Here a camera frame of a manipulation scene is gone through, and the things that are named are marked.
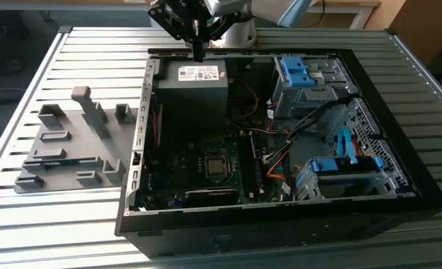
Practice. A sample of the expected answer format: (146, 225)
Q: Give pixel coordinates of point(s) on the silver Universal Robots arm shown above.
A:
(239, 30)

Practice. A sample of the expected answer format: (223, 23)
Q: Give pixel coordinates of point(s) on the white-framed wooden desk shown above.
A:
(355, 4)

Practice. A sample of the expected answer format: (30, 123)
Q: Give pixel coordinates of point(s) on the silver metal disk bay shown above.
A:
(355, 177)

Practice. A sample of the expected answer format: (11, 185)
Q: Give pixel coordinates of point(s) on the large blue drive carrier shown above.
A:
(295, 73)

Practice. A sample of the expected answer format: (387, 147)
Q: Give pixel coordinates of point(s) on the black office chair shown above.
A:
(11, 65)

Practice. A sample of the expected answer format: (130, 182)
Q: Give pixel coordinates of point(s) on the grey metal drive cage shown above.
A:
(318, 95)

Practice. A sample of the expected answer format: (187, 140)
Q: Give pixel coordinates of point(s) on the grey plastic parts rack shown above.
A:
(75, 131)

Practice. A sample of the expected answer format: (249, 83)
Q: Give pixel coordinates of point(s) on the grey power supply with label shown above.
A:
(191, 98)

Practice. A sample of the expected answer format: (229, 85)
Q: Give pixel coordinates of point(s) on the black graphics card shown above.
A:
(210, 197)

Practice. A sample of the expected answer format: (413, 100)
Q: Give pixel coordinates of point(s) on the perforated metal bracket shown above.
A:
(370, 131)

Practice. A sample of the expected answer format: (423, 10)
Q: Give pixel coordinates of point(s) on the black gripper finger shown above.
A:
(221, 26)
(168, 23)

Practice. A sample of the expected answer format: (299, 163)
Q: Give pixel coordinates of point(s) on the small blue clip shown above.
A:
(378, 163)

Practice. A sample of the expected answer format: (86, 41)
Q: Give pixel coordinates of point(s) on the black open PC case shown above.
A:
(243, 232)

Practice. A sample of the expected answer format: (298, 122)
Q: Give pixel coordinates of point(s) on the green motherboard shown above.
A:
(179, 173)

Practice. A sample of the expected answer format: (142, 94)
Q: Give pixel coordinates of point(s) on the silver CPU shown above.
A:
(215, 166)

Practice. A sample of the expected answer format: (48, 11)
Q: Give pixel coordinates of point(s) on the wooden cabinet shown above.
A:
(423, 28)

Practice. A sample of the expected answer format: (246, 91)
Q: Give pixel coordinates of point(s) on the CPU socket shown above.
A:
(217, 178)

